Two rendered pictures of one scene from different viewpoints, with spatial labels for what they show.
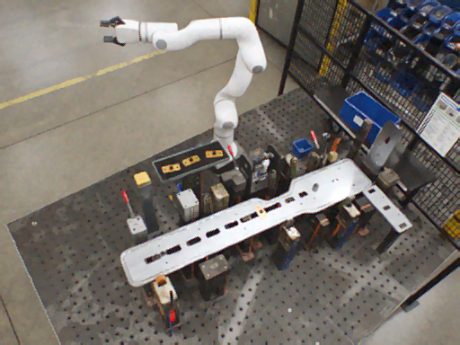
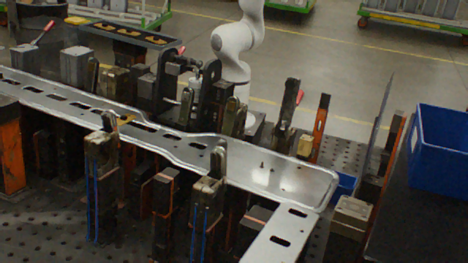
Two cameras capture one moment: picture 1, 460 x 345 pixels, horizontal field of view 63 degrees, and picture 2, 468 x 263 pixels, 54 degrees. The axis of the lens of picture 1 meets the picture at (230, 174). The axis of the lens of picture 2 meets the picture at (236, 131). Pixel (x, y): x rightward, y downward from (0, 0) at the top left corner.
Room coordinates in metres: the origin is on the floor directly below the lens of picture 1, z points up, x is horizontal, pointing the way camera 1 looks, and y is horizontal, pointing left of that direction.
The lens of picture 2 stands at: (0.62, -1.42, 1.65)
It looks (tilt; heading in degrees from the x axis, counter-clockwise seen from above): 26 degrees down; 55
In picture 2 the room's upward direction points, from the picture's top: 7 degrees clockwise
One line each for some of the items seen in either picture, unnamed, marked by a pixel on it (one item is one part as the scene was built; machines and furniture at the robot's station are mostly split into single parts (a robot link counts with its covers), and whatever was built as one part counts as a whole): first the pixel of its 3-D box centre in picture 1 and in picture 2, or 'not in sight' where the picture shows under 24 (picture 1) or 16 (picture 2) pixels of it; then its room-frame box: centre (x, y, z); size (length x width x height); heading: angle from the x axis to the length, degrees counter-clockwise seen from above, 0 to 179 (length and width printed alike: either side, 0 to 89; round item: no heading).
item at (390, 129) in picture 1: (382, 146); (371, 142); (1.44, -0.79, 1.17); 0.12 x 0.01 x 0.34; 33
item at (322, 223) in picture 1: (315, 234); (165, 220); (1.06, -0.50, 0.84); 0.11 x 0.08 x 0.29; 33
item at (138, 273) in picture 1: (258, 215); (117, 120); (1.04, -0.17, 1.00); 1.38 x 0.22 x 0.02; 123
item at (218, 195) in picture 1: (217, 212); (114, 120); (1.10, 0.04, 0.89); 0.13 x 0.11 x 0.38; 33
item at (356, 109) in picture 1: (368, 118); (443, 147); (1.76, -0.79, 1.10); 0.30 x 0.17 x 0.13; 41
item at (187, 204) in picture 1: (188, 220); (80, 103); (1.01, 0.19, 0.90); 0.13 x 0.10 x 0.41; 33
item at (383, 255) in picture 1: (389, 239); not in sight; (1.08, -0.90, 0.84); 0.11 x 0.06 x 0.29; 33
